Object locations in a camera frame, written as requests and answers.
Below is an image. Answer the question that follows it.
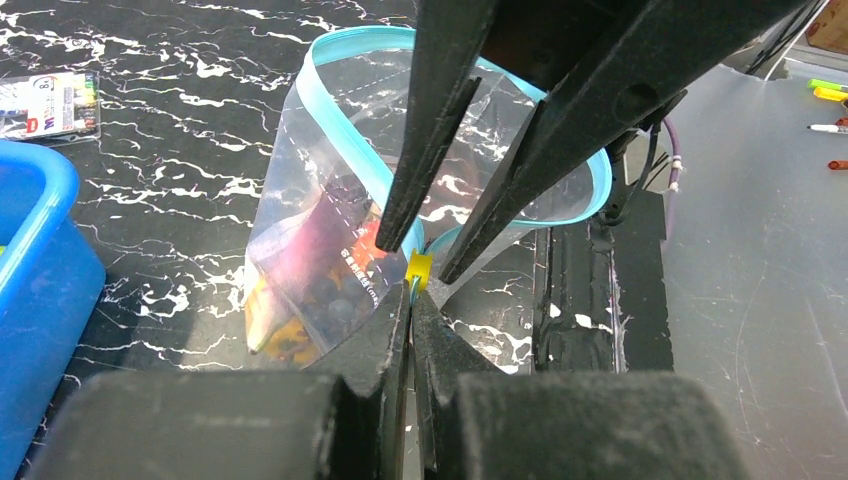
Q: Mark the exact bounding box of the blue plastic bin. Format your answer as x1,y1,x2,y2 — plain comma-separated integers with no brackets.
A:
1,141,105,479

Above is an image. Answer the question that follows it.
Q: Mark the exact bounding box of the pack of coloured markers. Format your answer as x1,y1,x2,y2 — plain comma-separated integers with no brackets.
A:
1,71,101,145

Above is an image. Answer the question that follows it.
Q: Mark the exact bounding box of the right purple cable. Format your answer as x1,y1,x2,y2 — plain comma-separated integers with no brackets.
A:
659,115,685,250

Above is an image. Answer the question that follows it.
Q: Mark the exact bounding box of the black grape bunch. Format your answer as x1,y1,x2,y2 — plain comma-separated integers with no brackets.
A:
301,272,375,346

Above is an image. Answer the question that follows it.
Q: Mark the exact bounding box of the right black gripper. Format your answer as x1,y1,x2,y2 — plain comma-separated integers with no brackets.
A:
376,0,800,283

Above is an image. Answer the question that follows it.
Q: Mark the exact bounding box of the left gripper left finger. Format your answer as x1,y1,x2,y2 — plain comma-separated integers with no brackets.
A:
27,282,410,479

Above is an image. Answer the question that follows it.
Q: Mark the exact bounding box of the yellow bell pepper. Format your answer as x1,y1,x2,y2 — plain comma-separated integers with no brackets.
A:
245,277,291,355

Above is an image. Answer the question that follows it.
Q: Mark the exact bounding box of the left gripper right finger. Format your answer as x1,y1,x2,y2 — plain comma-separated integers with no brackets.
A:
411,290,750,480

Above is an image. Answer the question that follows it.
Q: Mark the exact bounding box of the dark red plum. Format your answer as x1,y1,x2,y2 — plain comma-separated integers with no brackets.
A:
251,192,372,288

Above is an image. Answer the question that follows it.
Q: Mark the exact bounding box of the clear zip top bag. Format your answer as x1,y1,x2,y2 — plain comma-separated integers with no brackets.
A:
242,25,614,369

